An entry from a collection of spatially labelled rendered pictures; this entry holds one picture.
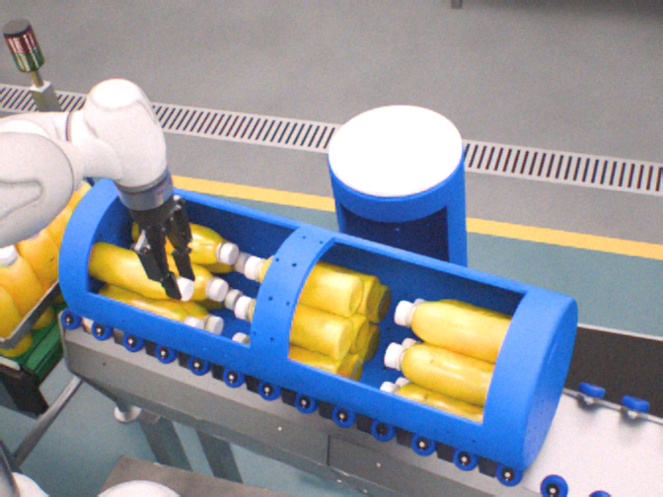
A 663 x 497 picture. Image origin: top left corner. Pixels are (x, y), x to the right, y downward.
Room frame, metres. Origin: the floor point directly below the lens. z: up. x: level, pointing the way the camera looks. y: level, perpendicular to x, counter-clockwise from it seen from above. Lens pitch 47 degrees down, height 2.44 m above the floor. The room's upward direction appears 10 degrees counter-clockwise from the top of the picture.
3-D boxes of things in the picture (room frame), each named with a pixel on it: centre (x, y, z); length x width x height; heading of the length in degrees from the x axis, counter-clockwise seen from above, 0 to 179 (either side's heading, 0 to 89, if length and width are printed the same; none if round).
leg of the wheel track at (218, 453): (1.44, 0.37, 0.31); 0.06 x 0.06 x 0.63; 56
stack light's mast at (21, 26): (1.93, 0.59, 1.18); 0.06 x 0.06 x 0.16
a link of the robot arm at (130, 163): (1.23, 0.29, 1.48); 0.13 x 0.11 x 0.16; 85
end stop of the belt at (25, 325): (1.47, 0.53, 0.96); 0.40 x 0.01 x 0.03; 146
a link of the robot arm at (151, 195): (1.23, 0.28, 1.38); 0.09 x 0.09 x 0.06
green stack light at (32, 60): (1.93, 0.59, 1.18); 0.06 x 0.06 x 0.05
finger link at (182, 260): (1.25, 0.26, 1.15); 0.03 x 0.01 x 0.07; 56
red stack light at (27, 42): (1.93, 0.59, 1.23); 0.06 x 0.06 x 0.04
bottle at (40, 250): (1.47, 0.58, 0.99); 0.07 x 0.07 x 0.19
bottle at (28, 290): (1.41, 0.62, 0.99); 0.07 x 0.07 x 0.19
